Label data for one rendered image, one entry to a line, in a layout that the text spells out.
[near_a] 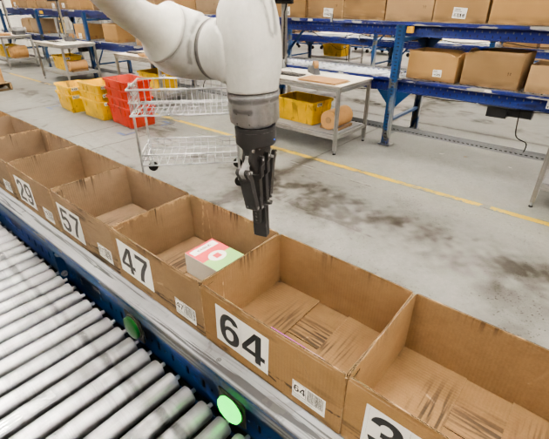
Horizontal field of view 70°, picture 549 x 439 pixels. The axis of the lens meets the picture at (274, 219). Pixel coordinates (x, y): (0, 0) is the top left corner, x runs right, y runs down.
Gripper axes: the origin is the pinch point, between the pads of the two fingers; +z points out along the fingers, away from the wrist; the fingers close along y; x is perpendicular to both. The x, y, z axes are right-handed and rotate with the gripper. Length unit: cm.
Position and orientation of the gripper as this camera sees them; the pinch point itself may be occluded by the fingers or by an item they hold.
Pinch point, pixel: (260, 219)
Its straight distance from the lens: 81.1
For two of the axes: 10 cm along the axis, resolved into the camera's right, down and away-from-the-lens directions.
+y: -4.3, 4.6, -7.8
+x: 9.0, 1.8, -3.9
